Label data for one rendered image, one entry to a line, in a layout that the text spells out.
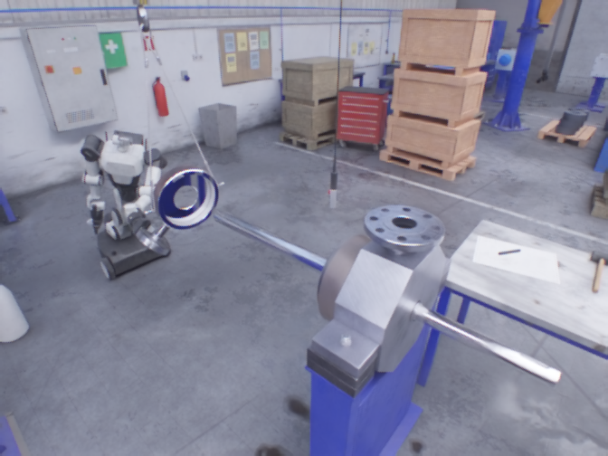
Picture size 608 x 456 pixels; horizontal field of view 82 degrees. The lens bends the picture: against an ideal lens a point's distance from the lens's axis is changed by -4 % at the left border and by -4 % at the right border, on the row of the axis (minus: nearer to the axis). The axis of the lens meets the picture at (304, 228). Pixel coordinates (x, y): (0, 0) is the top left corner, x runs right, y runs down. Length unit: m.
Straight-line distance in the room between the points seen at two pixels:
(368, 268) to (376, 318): 0.16
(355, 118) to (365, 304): 5.14
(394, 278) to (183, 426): 1.64
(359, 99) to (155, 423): 5.10
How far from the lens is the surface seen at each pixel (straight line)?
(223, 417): 2.41
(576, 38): 14.30
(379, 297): 1.19
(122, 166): 2.82
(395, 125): 5.76
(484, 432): 2.53
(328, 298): 1.35
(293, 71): 6.37
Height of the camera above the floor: 2.01
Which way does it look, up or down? 31 degrees down
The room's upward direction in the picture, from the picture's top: straight up
